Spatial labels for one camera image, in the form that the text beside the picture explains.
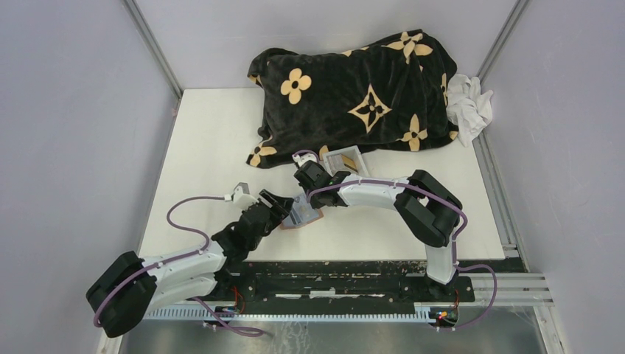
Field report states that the tan leather card holder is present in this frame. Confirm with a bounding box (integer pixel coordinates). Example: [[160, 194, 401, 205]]
[[279, 193, 324, 230]]

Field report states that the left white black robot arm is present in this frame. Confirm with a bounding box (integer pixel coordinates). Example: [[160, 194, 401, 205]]
[[85, 185, 294, 338]]

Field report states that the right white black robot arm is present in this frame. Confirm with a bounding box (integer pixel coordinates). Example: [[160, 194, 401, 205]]
[[294, 161, 468, 301]]

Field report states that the stack of credit cards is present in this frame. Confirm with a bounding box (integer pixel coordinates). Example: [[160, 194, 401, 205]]
[[327, 154, 358, 174]]

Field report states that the white plastic card tray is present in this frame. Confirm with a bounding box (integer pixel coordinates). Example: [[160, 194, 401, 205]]
[[320, 145, 370, 177]]

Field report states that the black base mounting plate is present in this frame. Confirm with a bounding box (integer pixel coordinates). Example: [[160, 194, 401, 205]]
[[202, 261, 475, 315]]

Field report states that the black floral plush blanket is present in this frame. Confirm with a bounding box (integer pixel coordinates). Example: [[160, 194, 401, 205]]
[[247, 29, 459, 169]]

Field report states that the white crumpled cloth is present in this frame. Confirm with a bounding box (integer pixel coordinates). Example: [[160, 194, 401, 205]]
[[447, 74, 494, 148]]

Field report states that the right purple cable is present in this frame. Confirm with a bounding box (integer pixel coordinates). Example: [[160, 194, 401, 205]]
[[292, 149, 498, 330]]

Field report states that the purple cable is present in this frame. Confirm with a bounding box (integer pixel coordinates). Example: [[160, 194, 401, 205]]
[[93, 196, 267, 338], [292, 149, 498, 330]]

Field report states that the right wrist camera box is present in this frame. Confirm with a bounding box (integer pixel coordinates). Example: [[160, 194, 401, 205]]
[[292, 150, 320, 167]]

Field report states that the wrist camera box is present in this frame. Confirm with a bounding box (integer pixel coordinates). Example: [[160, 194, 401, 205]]
[[224, 182, 257, 210], [292, 150, 320, 167]]

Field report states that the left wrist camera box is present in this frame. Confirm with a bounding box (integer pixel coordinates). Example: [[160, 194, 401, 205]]
[[224, 182, 257, 210]]

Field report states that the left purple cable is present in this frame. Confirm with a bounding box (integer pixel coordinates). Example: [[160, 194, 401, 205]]
[[93, 196, 267, 338]]

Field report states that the light blue slotted rail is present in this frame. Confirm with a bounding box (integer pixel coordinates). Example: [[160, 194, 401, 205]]
[[144, 304, 436, 324]]

